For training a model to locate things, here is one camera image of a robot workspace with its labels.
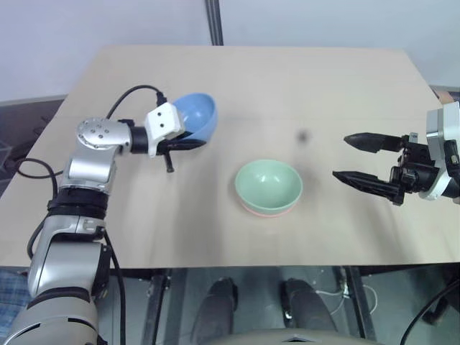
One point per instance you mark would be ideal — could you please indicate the blue bowl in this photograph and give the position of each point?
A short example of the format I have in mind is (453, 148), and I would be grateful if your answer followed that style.
(201, 115)

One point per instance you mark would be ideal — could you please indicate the green bowl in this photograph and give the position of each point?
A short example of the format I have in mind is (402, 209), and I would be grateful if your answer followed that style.
(267, 185)

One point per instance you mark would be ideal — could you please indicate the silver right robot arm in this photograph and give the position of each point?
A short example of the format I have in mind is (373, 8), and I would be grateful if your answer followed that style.
(454, 179)

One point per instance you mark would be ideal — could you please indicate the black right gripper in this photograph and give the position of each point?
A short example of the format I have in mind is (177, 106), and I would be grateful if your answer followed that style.
(417, 172)

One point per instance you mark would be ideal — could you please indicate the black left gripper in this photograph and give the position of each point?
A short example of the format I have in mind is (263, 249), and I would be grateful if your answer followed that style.
(169, 158)

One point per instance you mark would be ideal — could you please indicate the grey aluminium post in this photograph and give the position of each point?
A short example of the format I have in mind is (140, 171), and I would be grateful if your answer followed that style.
(214, 21)

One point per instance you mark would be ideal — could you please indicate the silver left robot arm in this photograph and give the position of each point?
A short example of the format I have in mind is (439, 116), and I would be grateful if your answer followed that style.
(90, 169)

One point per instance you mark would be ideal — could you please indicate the black table frame leg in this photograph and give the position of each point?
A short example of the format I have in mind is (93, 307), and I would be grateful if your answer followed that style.
(156, 305)
(357, 302)

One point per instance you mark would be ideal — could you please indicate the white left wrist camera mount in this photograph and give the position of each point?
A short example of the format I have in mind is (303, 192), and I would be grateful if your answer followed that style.
(163, 124)

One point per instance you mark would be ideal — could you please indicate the pink bowl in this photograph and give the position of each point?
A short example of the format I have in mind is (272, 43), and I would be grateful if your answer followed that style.
(267, 215)

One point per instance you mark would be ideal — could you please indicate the blue checked cloth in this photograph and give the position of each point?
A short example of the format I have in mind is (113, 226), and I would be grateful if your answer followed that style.
(10, 294)

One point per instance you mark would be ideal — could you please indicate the dark rounded robot foot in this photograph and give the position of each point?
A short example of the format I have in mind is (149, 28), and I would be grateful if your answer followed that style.
(215, 312)
(309, 309)

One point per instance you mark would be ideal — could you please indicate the brown cardboard box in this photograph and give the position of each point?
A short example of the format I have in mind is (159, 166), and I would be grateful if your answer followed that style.
(447, 95)

